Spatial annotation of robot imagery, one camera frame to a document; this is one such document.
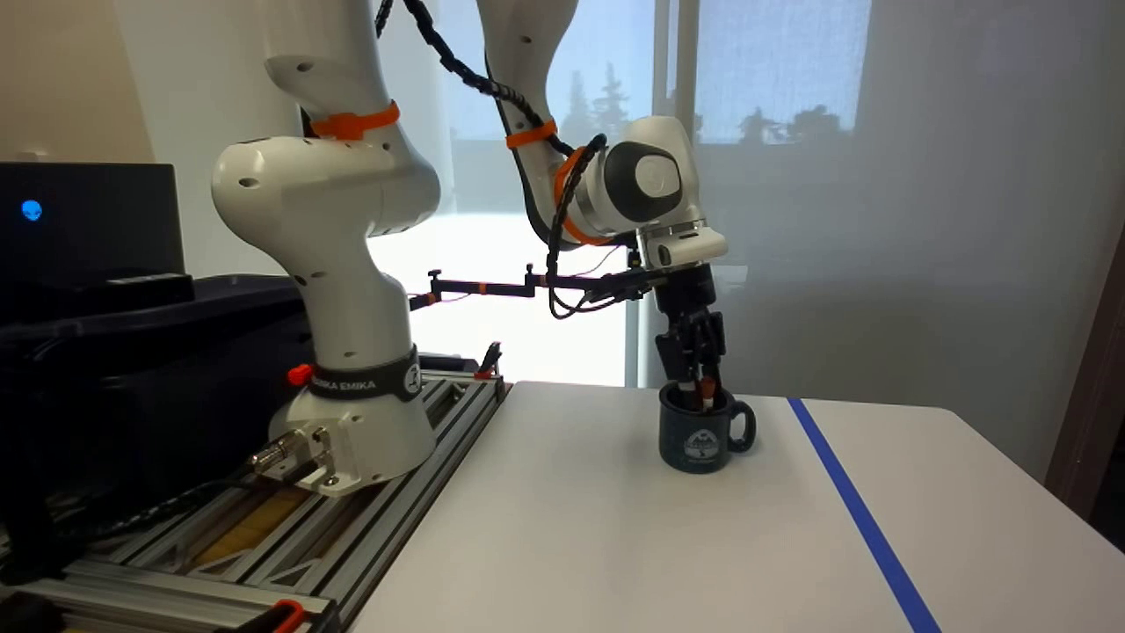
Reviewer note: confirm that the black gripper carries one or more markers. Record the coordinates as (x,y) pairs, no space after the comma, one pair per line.
(695,337)

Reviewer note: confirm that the red Expo marker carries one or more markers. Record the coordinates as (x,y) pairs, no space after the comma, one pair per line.
(705,394)

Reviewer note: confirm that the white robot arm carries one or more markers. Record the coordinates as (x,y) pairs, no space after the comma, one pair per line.
(320,197)

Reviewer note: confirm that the dark blue mug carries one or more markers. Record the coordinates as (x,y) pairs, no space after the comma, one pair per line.
(702,436)

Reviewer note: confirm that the blue tape line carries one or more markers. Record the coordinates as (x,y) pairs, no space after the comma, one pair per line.
(901,584)

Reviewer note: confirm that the black cabinet under monitor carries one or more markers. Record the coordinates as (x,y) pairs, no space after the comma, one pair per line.
(112,421)

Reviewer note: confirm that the black monitor with blue light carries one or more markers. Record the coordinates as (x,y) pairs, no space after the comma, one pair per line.
(89,227)

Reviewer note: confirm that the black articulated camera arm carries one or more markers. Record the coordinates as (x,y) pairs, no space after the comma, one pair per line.
(529,286)

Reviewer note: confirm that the aluminium rail mounting frame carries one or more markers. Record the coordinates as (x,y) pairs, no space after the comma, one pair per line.
(266,557)

